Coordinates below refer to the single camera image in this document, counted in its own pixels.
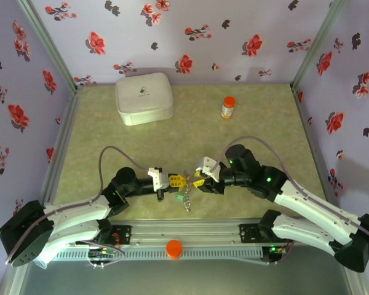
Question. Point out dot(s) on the black keyring with metal rings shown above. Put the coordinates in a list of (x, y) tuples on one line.
[(187, 196)]

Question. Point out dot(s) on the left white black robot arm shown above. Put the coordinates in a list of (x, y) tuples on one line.
[(73, 215)]

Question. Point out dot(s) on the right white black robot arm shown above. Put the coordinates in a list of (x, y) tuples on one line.
[(313, 209)]

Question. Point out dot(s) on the orange capped pill bottle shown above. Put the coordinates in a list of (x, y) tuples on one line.
[(228, 107)]

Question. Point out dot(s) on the orange round cap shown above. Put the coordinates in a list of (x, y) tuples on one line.
[(174, 248)]

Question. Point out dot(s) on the white medicine storage box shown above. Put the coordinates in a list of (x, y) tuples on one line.
[(144, 98)]

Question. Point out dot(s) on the clear plastic bag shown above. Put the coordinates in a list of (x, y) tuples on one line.
[(43, 262)]

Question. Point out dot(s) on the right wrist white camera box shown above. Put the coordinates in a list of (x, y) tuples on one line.
[(209, 167)]

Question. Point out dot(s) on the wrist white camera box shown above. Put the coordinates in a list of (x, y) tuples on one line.
[(209, 167), (160, 179)]

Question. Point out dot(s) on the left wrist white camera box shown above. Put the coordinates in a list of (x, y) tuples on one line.
[(160, 179)]

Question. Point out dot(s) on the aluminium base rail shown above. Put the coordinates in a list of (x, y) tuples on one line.
[(184, 230)]

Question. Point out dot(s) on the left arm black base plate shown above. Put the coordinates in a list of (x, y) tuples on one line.
[(124, 235)]

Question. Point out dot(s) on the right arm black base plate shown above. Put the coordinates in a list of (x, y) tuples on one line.
[(247, 233)]

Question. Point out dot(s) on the aluminium side rail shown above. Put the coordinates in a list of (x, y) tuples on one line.
[(317, 153), (63, 132)]

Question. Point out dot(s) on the aluminium frame post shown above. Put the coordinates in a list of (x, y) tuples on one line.
[(50, 46), (316, 46)]

